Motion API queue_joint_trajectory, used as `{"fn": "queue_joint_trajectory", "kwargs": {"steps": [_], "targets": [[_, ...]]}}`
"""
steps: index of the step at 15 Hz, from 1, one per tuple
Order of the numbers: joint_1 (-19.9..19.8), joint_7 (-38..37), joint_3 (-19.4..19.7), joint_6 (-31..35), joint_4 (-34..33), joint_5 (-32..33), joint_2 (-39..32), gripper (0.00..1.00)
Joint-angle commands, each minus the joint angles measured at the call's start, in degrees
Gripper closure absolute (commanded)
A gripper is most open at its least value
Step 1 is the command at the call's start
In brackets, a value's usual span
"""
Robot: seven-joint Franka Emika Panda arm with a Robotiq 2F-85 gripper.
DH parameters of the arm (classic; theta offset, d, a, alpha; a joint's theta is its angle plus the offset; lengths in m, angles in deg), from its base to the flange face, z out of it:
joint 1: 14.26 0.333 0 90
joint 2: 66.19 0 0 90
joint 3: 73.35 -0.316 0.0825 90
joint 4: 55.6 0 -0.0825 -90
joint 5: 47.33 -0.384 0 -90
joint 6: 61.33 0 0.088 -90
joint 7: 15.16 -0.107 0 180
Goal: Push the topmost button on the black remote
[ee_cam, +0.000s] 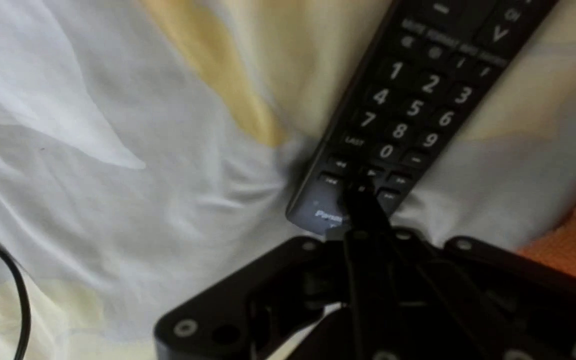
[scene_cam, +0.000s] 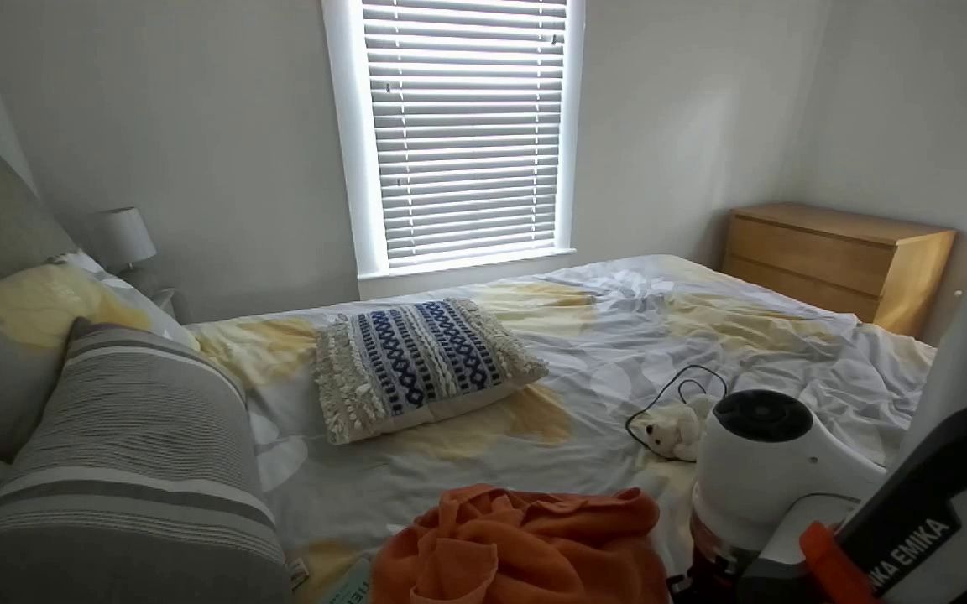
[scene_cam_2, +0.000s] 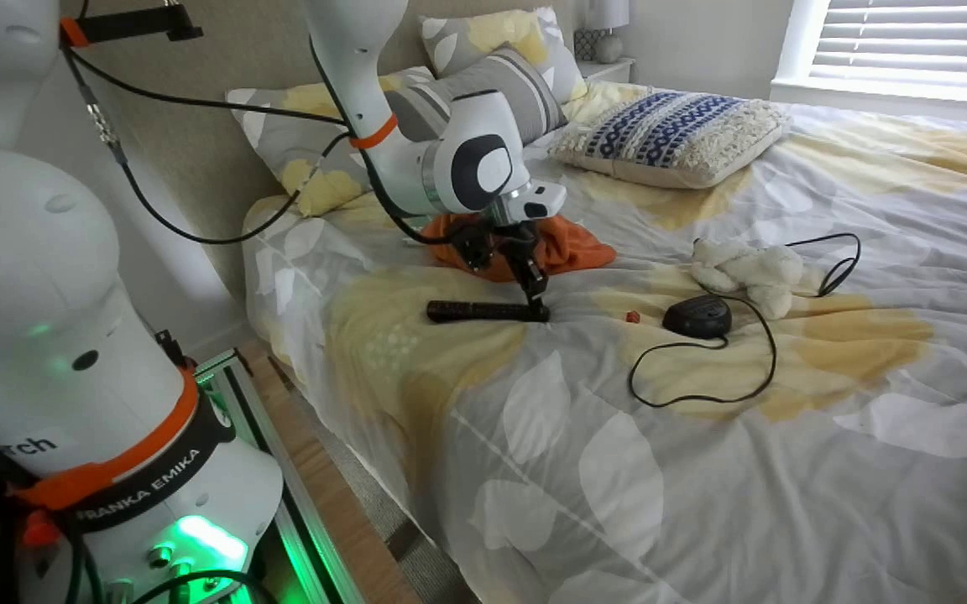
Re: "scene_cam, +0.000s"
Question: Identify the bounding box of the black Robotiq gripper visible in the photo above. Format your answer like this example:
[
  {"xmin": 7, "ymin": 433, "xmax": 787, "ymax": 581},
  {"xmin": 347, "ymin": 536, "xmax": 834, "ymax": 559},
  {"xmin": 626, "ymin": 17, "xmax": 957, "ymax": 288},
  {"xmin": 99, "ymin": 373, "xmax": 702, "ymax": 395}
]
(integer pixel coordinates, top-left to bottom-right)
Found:
[{"xmin": 665, "ymin": 539, "xmax": 762, "ymax": 604}]

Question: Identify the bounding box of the white plush toy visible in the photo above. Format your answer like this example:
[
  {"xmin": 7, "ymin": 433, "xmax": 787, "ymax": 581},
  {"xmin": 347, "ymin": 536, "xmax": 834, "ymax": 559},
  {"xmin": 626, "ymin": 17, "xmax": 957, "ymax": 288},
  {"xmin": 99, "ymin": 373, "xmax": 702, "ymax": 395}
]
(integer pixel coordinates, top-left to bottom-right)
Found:
[{"xmin": 627, "ymin": 398, "xmax": 713, "ymax": 468}]

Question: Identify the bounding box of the orange crumpled cloth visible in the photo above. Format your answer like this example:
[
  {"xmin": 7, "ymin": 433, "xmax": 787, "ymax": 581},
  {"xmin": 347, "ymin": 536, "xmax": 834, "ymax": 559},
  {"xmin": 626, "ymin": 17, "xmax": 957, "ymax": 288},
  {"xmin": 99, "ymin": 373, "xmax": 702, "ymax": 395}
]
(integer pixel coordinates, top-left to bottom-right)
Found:
[{"xmin": 369, "ymin": 479, "xmax": 672, "ymax": 604}]

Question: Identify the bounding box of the light wooden dresser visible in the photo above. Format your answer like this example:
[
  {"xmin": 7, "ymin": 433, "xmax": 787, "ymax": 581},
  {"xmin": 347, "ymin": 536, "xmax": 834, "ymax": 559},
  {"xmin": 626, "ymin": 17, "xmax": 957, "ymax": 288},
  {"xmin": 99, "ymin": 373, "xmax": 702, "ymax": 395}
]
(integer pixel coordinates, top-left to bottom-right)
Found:
[{"xmin": 719, "ymin": 197, "xmax": 960, "ymax": 339}]

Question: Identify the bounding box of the blue white patterned pillow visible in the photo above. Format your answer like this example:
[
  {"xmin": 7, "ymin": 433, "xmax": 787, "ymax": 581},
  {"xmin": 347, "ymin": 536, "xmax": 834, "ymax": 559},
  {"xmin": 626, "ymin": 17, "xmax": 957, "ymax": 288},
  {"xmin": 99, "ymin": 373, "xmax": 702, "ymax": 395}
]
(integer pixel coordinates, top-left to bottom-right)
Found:
[{"xmin": 311, "ymin": 297, "xmax": 552, "ymax": 451}]

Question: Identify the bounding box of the window with white blinds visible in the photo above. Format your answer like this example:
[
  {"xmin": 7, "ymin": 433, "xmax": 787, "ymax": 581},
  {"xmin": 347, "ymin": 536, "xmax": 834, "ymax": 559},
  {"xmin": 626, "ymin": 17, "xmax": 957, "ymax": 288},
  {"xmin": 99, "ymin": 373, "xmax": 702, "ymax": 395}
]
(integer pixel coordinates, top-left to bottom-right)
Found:
[{"xmin": 318, "ymin": 0, "xmax": 592, "ymax": 282}]

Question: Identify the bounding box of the grey white striped pillow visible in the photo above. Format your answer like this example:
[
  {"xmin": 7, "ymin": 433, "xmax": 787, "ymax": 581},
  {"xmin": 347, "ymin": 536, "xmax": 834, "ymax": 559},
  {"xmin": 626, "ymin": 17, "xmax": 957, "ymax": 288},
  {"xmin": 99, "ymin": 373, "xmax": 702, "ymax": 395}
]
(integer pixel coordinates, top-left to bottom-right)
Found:
[{"xmin": 0, "ymin": 317, "xmax": 295, "ymax": 604}]

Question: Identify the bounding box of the small nightstand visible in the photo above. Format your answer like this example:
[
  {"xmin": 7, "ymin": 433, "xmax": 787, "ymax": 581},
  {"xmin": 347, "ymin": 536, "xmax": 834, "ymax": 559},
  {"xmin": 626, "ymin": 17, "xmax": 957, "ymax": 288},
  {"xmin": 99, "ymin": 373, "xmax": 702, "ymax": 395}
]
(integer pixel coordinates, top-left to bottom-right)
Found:
[{"xmin": 128, "ymin": 278, "xmax": 190, "ymax": 326}]

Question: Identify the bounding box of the white table lamp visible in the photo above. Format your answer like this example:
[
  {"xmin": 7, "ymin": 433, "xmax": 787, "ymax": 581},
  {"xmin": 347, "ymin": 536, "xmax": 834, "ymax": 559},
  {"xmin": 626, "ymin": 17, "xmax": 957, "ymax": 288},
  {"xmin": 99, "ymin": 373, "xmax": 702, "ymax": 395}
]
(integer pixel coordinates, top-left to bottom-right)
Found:
[{"xmin": 95, "ymin": 200, "xmax": 161, "ymax": 278}]

